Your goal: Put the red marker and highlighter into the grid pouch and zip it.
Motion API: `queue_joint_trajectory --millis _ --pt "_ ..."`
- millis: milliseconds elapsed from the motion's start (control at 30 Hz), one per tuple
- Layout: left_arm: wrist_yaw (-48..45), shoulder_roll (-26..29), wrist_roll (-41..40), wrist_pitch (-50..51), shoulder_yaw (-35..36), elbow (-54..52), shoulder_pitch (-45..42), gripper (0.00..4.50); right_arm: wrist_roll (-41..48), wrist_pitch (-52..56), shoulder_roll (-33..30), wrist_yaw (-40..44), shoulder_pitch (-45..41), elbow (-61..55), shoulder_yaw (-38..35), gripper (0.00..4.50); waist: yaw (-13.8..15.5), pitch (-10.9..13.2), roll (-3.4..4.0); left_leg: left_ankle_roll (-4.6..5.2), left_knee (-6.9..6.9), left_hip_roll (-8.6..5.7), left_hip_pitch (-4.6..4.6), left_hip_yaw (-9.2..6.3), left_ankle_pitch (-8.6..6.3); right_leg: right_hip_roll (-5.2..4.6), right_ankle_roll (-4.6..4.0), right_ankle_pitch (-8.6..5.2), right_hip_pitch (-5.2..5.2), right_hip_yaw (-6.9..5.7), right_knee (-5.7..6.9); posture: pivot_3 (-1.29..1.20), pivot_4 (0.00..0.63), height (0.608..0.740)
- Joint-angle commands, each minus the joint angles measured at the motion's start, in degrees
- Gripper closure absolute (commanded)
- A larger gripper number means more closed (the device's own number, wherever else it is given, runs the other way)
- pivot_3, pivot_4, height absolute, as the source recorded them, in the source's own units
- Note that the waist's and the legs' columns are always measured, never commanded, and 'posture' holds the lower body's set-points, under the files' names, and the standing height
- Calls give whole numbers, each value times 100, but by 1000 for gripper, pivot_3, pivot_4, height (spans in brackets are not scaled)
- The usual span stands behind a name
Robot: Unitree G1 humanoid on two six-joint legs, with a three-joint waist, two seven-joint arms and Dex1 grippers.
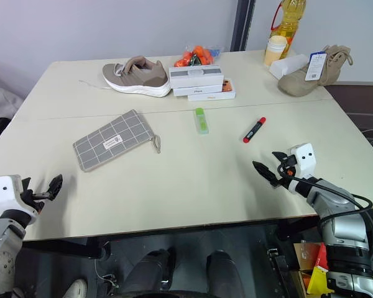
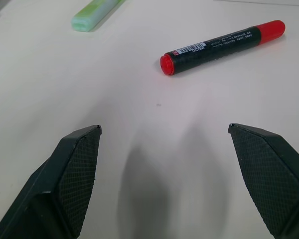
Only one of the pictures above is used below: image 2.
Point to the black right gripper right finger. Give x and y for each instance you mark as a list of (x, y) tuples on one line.
[(271, 174)]

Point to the black marker with red cap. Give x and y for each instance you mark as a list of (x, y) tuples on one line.
[(221, 47)]

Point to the green highlighter pen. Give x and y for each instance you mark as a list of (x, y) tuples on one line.
[(94, 15)]

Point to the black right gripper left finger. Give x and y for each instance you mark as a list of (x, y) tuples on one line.
[(64, 179)]

